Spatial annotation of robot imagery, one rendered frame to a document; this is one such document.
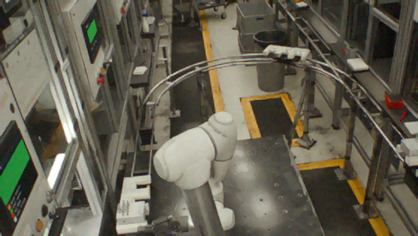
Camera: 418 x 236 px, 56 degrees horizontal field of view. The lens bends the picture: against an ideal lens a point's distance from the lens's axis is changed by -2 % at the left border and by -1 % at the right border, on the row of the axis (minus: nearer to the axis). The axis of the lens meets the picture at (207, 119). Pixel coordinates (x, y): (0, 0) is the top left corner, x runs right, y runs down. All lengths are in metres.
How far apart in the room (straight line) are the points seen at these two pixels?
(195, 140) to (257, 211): 0.94
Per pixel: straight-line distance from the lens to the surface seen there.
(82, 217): 2.03
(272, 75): 4.53
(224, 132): 1.38
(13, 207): 1.12
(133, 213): 1.94
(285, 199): 2.27
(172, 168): 1.32
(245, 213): 2.20
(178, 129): 4.09
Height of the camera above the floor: 2.26
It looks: 32 degrees down
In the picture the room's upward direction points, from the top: 6 degrees counter-clockwise
